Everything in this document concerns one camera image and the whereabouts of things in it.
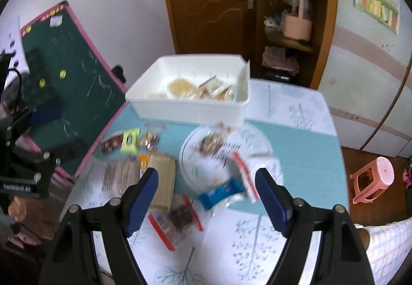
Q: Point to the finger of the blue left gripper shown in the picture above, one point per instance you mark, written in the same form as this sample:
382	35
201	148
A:
46	114

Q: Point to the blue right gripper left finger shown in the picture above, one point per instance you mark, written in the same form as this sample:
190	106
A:
137	200

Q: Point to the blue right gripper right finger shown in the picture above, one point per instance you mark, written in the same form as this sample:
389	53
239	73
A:
276	200

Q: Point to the blue snack packet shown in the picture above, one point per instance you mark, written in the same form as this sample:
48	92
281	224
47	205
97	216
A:
229	192

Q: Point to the orange white oats bar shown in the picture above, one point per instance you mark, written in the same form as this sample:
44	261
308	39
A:
143	159

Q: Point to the brown paper snack pack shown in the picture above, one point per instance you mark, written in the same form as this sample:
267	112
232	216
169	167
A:
165	165

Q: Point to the clear cracker stack pack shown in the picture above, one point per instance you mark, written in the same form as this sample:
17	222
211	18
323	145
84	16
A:
120	175

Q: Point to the red-edged dark snack bag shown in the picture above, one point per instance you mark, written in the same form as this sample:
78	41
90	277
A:
174	226

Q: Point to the green wrapped snack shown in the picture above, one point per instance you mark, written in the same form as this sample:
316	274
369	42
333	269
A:
130	141

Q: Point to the clear nut snack bag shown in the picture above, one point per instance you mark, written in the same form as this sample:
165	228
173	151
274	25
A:
150	136

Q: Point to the red-edged clear snack bag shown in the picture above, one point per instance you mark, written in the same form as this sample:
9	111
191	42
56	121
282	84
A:
248	166

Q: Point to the red brown snack packet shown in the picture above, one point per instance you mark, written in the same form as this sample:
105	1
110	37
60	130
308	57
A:
112	142

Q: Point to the clear nut bag on plate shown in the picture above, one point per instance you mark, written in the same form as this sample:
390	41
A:
214	139

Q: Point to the black chalkboard knob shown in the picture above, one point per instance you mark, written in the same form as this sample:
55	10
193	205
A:
118	71

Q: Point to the pink plastic stool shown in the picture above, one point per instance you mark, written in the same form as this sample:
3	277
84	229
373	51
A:
372	180

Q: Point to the clear-wrapped yellow cracker pack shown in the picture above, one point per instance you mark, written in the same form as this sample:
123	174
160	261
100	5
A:
182	88

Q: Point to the white plastic storage bin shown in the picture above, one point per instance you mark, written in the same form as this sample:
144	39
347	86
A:
151	99

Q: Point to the clear-wrapped biscuit pack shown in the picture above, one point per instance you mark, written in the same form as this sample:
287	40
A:
215	89

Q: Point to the folded pink cloths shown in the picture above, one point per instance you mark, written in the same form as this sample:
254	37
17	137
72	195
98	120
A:
275	58

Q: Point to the brown wooden door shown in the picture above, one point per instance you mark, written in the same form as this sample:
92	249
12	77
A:
212	27

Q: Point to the wooden corner shelf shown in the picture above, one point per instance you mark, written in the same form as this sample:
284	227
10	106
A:
293	40

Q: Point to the green chalkboard pink frame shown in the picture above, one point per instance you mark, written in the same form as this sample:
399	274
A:
67	72

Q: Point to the pink handled basket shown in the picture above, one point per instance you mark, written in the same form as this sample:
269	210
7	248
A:
296	24

